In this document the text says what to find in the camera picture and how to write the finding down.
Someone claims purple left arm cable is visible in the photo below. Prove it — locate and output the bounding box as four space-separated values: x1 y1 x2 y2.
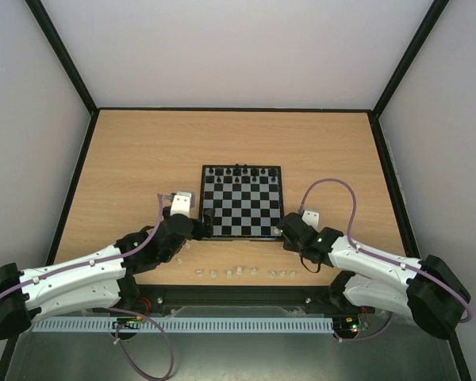
0 193 174 329

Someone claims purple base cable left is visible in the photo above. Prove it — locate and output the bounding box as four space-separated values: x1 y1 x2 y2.
102 307 175 378

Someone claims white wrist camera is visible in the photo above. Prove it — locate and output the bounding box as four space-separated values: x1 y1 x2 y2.
170 190 195 217
301 210 320 229

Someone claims light blue slotted cable duct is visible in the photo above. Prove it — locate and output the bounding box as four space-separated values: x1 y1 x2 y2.
33 317 334 334

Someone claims black mounting rail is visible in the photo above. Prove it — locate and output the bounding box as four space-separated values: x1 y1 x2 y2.
139 285 341 316

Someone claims black and silver chessboard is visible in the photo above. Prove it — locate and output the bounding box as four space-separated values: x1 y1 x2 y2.
199 164 284 241

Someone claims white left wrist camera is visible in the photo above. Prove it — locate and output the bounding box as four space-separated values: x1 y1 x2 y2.
170 190 195 217

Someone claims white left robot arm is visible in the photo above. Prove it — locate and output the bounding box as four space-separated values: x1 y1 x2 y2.
0 209 215 341

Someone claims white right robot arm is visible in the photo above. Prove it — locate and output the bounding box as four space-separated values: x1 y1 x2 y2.
277 213 472 340

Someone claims green circuit board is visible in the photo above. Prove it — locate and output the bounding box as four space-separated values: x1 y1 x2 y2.
342 314 370 333

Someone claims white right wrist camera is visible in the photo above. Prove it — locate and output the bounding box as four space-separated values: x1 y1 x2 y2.
301 210 320 229

